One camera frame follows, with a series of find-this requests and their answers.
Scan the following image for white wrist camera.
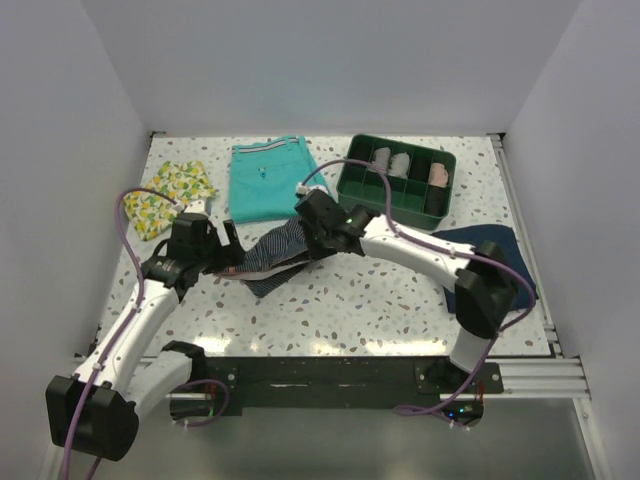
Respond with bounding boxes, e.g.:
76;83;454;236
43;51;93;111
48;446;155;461
183;198;212;217
295;182;328;198

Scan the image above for grey rolled sock left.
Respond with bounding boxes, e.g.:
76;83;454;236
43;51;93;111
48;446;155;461
371;147;391;174

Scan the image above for navy white striped underwear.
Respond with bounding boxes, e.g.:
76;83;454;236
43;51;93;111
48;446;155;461
215;217;313;299

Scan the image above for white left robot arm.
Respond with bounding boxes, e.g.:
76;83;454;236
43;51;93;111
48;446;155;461
45;212;245;465

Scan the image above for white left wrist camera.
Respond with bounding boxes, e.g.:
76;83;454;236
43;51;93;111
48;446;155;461
183;198;212;217

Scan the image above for pink rolled garment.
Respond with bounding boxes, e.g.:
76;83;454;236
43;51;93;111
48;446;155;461
428;162;449;188

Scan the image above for aluminium frame rail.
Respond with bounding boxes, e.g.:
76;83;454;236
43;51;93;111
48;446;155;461
489;133;613;479

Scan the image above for lemon print folded cloth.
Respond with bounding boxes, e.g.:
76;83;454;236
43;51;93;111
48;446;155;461
124;160;216;241

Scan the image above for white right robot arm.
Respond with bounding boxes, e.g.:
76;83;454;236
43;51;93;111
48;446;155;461
295;185;519;393

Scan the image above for green divided organizer box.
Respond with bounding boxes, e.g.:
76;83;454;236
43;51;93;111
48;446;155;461
336;134;457;231

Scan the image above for black rolled garment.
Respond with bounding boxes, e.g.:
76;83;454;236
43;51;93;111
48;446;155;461
408;148;433;183

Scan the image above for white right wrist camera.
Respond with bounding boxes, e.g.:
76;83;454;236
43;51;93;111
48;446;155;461
295;182;328;198

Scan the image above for dark blue folded garment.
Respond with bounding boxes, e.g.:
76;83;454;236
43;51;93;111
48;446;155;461
433;224;538;299

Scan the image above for white grey rolled sock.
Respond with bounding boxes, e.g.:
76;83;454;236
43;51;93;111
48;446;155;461
387;152;411;179

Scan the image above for teal folded shorts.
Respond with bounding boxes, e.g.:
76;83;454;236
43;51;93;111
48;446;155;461
228;136;329;224

